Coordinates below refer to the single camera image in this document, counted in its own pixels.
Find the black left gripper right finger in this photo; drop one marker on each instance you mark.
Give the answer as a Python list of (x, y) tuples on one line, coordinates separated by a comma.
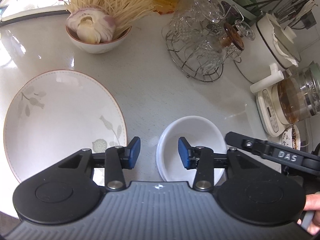
[(198, 158)]

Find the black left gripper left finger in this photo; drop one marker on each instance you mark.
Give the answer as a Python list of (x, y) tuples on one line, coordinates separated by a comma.
[(117, 159)]

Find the white plastic bowl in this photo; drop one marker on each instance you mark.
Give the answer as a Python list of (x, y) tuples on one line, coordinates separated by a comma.
[(198, 131)]

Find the large white leaf-pattern bowl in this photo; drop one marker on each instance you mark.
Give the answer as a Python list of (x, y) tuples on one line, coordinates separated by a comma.
[(56, 114)]

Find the person's right hand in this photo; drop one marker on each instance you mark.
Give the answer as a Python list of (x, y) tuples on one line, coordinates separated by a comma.
[(310, 221)]

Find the small stained saucer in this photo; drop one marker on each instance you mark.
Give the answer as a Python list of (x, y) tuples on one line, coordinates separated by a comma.
[(291, 137)]

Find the glass kettle on base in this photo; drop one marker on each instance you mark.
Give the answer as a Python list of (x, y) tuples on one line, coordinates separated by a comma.
[(289, 101)]

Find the white electric cooker pot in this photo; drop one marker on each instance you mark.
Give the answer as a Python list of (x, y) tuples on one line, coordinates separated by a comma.
[(270, 46)]

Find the garlic bulb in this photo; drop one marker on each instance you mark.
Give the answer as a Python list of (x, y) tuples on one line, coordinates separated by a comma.
[(92, 25)]

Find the bundle of dry noodles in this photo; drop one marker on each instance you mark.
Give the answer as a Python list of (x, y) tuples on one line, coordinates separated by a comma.
[(124, 12)]

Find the wire glass cup rack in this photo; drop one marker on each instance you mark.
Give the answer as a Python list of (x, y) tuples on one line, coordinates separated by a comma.
[(201, 37)]

